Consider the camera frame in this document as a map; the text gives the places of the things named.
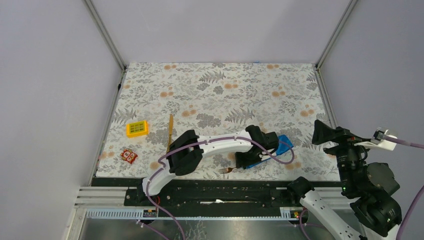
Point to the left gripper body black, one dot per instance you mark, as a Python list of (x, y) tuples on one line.
[(244, 159)]

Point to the blue cloth napkin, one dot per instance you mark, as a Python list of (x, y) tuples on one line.
[(284, 146)]

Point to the floral tablecloth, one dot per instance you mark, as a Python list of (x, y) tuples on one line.
[(215, 99)]

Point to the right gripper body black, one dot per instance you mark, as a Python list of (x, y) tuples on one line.
[(348, 156)]

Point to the yellow toy block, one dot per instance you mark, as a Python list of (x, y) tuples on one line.
[(137, 129)]

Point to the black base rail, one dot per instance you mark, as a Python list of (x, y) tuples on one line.
[(217, 198)]

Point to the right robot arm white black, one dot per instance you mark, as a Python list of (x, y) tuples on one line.
[(371, 185)]

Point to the red owl toy block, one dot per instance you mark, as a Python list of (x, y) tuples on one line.
[(128, 155)]

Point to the gold fork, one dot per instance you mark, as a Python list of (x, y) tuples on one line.
[(227, 170)]

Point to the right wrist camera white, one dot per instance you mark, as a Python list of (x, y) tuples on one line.
[(377, 141)]

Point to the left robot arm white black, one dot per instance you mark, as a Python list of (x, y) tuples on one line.
[(187, 151)]

